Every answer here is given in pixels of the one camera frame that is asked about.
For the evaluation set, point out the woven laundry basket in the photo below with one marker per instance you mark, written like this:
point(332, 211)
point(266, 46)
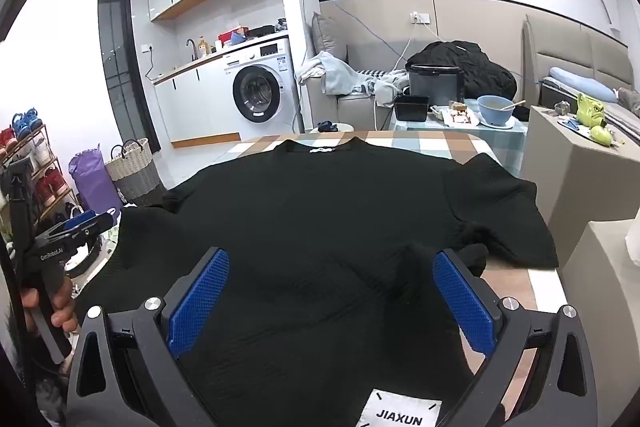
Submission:
point(132, 169)

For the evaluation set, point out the black jacket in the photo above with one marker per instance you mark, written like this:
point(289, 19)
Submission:
point(480, 67)

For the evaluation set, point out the black t-shirt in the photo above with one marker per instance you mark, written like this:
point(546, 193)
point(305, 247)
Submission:
point(310, 247)

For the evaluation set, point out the white kitchen counter cabinet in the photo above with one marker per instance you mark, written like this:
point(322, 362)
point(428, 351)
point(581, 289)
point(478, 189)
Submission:
point(192, 102)

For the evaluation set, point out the light blue clothing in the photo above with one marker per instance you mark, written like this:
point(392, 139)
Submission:
point(340, 72)

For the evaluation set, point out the white washing machine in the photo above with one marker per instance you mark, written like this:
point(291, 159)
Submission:
point(260, 87)

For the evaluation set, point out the wall socket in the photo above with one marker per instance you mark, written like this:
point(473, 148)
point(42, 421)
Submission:
point(419, 18)

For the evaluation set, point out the plate with food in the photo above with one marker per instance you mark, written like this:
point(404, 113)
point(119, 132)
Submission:
point(457, 117)

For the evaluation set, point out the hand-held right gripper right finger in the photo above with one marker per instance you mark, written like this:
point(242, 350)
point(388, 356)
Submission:
point(462, 302)

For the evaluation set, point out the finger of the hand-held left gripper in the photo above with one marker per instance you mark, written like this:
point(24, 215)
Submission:
point(109, 222)
point(81, 222)

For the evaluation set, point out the red shoes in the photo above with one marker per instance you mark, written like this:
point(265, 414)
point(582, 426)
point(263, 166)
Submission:
point(47, 187)

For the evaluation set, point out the person's left hand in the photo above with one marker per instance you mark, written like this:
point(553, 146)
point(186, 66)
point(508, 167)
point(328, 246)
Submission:
point(66, 307)

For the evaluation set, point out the black plastic container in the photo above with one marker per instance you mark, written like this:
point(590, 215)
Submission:
point(411, 108)

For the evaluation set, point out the black faucet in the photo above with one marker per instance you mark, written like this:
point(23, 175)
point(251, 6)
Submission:
point(192, 49)

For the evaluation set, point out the dark sock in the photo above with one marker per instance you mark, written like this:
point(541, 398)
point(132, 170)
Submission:
point(327, 126)

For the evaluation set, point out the shoe rack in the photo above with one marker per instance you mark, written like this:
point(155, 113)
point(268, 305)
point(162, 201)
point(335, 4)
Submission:
point(45, 177)

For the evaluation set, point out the green toy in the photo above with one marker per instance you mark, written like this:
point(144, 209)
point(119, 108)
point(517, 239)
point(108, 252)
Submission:
point(592, 112)

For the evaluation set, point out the red basket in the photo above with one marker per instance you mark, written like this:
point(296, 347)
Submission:
point(232, 38)

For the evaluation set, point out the bed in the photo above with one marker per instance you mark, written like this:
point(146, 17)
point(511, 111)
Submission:
point(590, 52)

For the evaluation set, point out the blue shoes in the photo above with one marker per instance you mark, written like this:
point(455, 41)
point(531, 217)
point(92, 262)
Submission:
point(26, 123)

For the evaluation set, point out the blue pillow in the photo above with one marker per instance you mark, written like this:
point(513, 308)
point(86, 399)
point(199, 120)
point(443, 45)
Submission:
point(582, 84)

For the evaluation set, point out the dark door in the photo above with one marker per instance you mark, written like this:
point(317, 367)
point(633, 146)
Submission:
point(122, 67)

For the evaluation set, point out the beige sofa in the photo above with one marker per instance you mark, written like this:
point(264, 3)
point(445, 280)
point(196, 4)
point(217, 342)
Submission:
point(370, 49)

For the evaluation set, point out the side table with checked cloth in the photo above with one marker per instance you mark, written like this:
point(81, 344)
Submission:
point(500, 142)

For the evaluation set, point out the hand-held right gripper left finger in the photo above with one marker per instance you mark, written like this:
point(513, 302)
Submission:
point(200, 299)

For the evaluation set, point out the blue bowl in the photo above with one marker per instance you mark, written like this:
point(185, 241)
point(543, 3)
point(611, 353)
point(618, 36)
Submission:
point(495, 113)

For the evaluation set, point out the purple bag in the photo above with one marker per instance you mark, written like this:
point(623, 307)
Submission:
point(92, 184)

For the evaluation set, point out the beige cardboard box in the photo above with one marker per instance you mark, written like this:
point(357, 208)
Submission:
point(565, 177)

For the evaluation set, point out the grey cushion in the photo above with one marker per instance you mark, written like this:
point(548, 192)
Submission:
point(327, 37)

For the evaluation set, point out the yellow bottle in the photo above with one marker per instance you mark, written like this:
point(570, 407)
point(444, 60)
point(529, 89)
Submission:
point(202, 47)

